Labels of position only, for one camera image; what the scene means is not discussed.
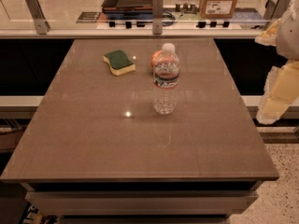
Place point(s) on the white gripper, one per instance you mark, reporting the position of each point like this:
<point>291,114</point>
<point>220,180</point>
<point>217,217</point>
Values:
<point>289,34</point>

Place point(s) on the right metal glass bracket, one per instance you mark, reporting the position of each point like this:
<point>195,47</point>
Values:
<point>274,9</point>

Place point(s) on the middle metal glass bracket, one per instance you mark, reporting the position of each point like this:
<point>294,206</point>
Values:
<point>157,16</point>

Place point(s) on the orange red apple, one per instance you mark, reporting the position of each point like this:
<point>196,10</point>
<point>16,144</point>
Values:
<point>154,58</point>

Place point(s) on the metal glass bracket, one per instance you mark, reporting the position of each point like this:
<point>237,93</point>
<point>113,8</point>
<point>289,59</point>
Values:
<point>274,9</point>
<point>157,16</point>
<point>40,22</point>

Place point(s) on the brown cardboard box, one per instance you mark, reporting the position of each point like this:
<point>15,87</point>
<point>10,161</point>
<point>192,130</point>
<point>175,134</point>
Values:
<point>219,0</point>

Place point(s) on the green yellow sponge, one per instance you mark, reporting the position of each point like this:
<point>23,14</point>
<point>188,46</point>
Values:
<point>118,62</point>

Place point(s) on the grey table drawer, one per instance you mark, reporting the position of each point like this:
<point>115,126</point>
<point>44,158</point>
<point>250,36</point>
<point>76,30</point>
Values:
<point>115,203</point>

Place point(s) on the clear plastic water bottle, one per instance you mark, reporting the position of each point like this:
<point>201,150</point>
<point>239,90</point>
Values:
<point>165,80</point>

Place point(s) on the left metal glass bracket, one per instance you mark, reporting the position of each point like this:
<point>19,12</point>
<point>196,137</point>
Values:
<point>40,22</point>

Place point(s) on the glass barrier panel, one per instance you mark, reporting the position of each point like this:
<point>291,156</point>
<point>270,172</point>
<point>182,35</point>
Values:
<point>102,14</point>

